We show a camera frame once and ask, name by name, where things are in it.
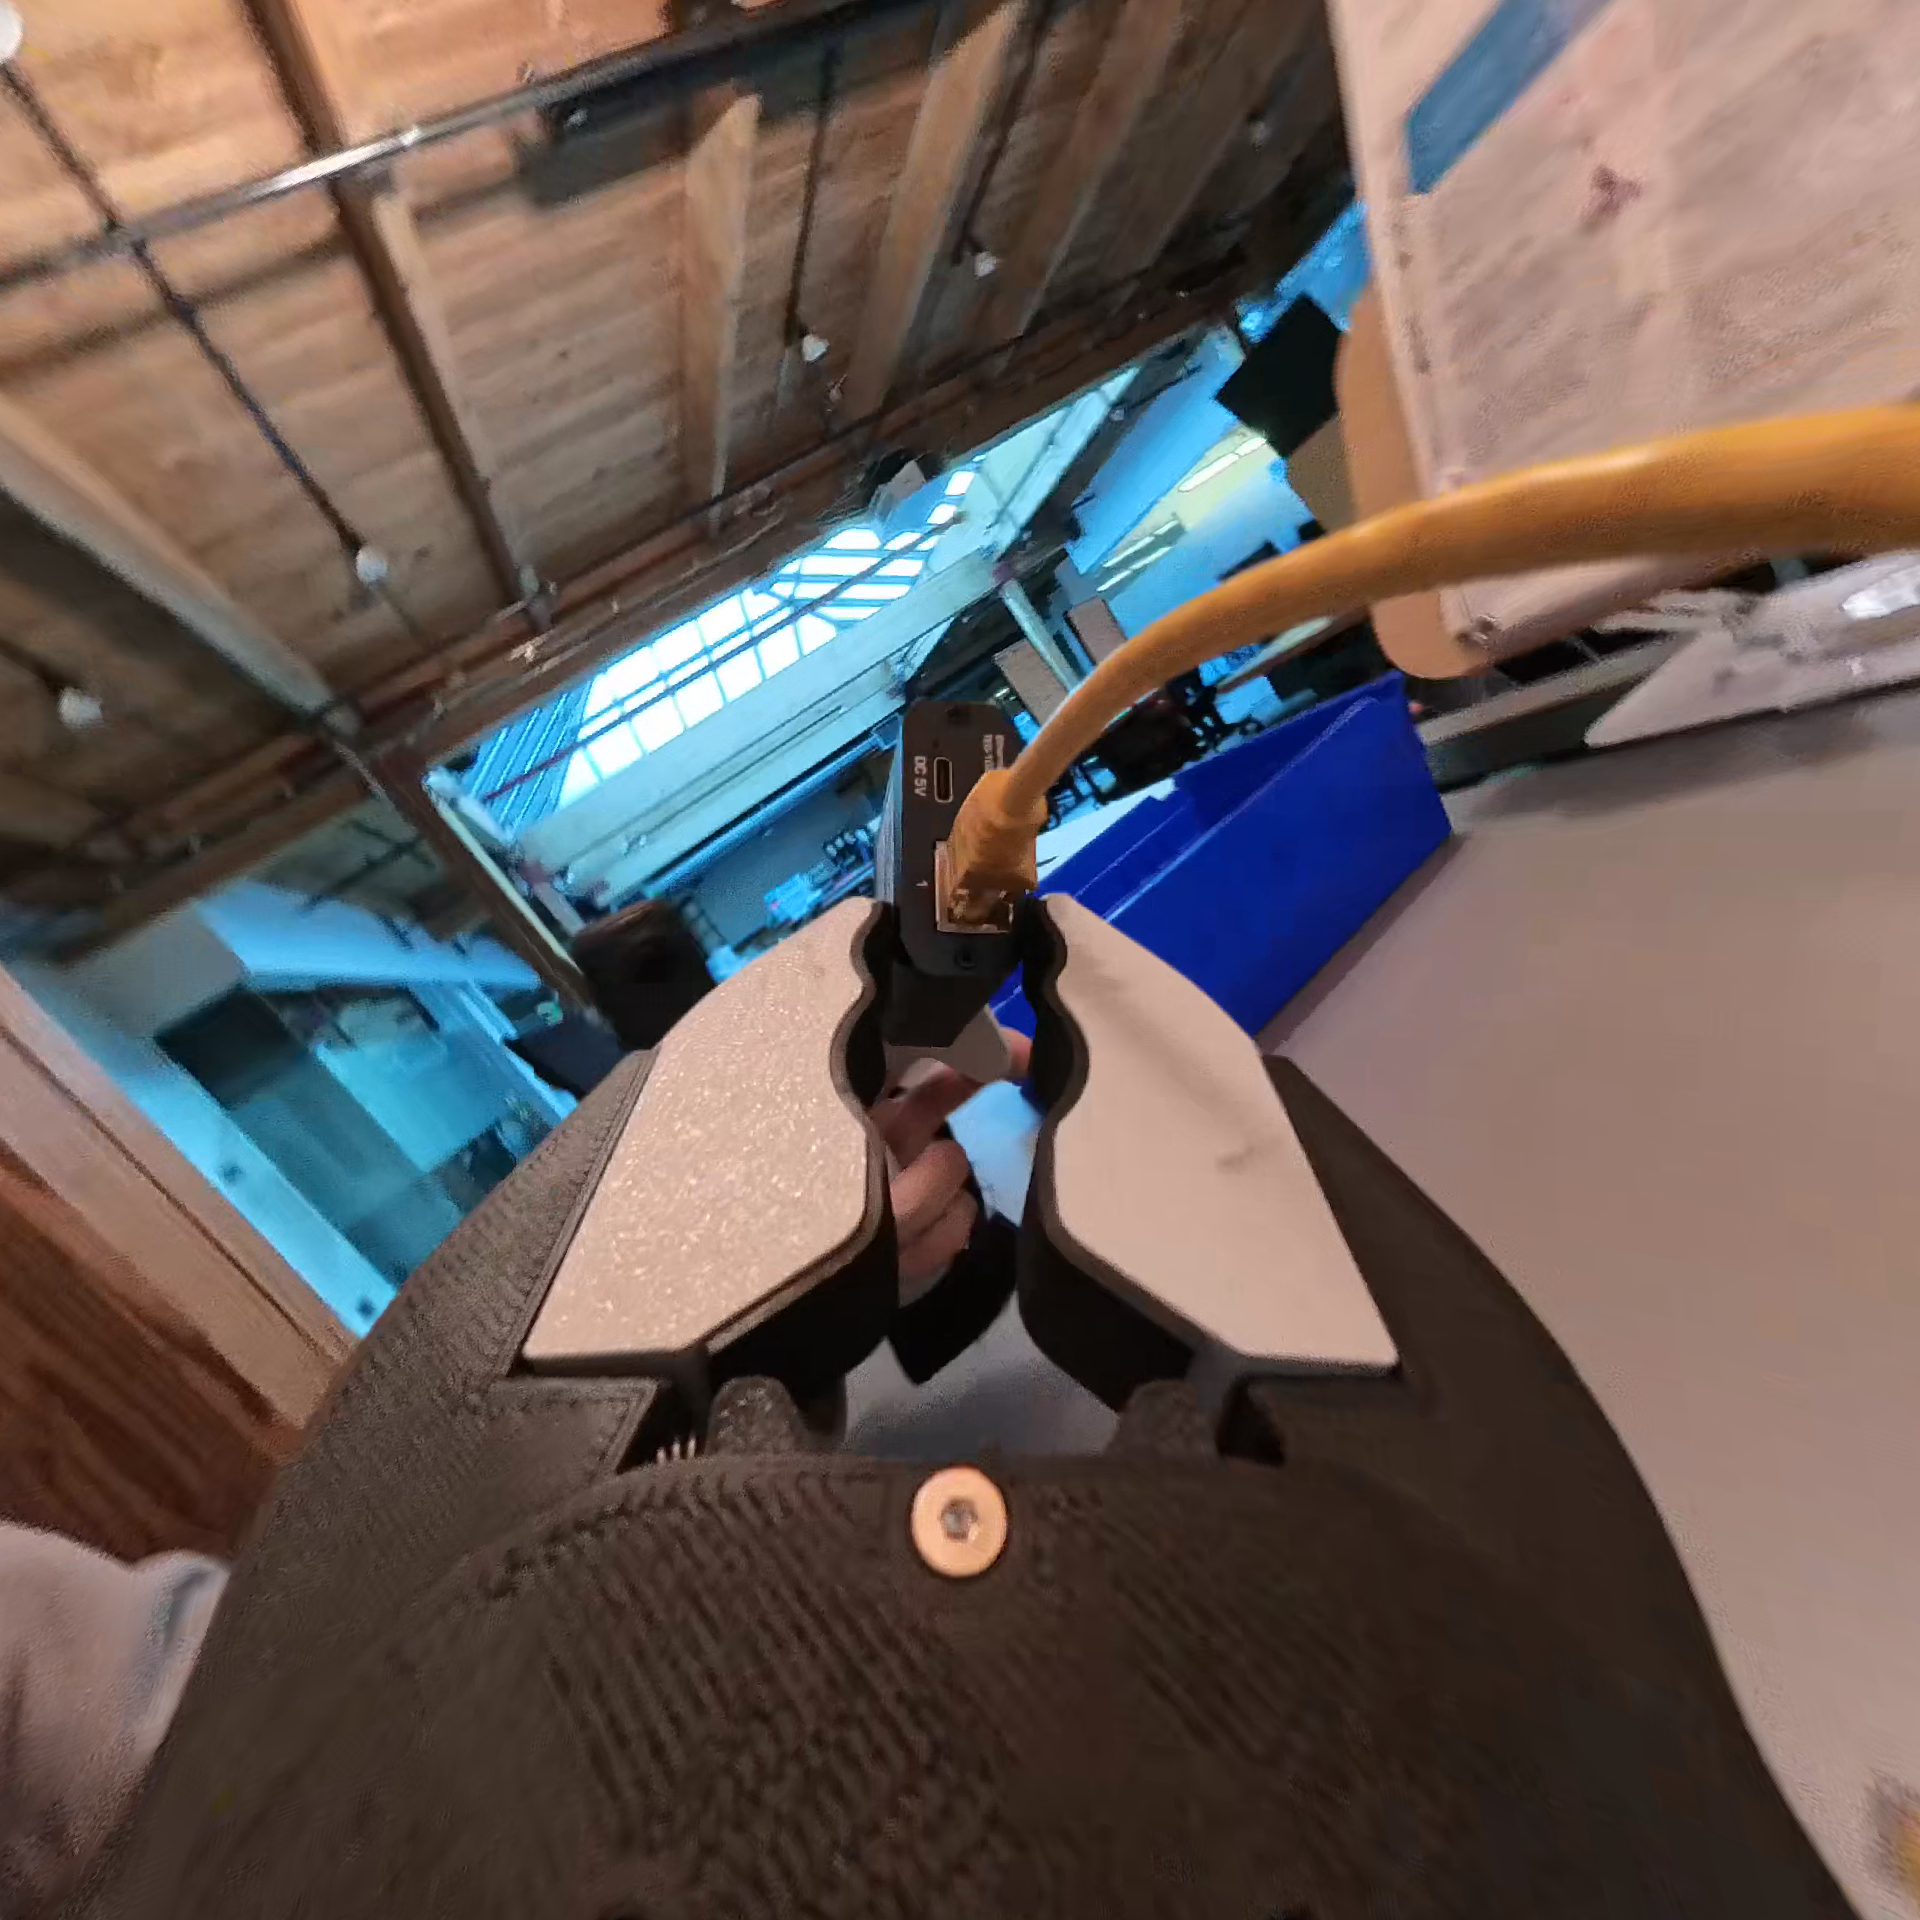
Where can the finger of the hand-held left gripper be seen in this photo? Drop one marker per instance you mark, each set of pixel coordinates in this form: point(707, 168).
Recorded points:
point(974, 1046)

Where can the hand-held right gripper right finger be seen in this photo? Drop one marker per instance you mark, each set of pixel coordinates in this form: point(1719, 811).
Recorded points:
point(1201, 1184)

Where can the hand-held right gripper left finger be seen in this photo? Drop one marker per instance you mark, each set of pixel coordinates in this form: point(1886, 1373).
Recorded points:
point(720, 1184)

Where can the black network switch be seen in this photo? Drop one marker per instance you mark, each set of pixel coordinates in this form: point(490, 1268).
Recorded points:
point(922, 974)

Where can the grey desk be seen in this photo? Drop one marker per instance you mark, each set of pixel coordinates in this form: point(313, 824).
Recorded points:
point(1651, 1050)

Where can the person's left hand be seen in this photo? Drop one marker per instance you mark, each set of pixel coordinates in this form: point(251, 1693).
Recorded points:
point(931, 1200)

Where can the blue plastic bin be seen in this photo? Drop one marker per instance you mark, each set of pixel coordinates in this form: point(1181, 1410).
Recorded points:
point(1275, 840)

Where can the large paned window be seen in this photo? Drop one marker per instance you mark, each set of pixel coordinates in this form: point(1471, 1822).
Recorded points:
point(720, 660)

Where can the wooden panel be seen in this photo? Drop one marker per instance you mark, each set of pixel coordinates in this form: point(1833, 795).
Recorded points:
point(89, 1349)

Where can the black monitor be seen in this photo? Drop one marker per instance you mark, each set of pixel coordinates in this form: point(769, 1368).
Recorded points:
point(1282, 374)

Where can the white printed board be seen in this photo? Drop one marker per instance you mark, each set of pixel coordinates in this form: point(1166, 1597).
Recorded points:
point(1769, 660)

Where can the metal ceiling pipe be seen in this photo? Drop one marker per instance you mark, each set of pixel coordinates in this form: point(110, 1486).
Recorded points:
point(301, 174)

